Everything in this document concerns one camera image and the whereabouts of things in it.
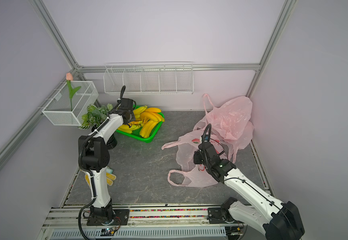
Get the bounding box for printed pink plastic bag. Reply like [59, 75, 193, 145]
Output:
[162, 129, 218, 188]

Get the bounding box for yellow banana bunch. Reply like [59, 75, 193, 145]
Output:
[134, 106, 165, 139]
[117, 121, 143, 134]

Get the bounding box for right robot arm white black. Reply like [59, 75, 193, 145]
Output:
[194, 142, 305, 240]

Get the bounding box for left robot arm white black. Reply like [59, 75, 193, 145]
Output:
[78, 98, 136, 226]

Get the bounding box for yellow banana bunch in basket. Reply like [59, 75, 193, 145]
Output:
[117, 121, 143, 134]

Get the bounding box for plain pink plastic bag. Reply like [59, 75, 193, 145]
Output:
[194, 96, 254, 163]

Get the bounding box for green potted plant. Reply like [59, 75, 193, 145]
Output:
[78, 104, 113, 130]

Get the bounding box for pink artificial tulip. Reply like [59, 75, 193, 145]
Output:
[66, 73, 81, 112]

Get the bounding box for yellow white work glove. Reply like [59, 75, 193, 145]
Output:
[85, 167, 117, 188]

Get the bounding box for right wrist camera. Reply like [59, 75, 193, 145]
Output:
[201, 132, 211, 145]

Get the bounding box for white wire basket left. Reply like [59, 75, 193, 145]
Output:
[42, 81, 99, 127]

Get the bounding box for white wire shelf back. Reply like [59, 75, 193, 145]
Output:
[104, 62, 194, 94]

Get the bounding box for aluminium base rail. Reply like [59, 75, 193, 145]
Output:
[37, 204, 251, 240]

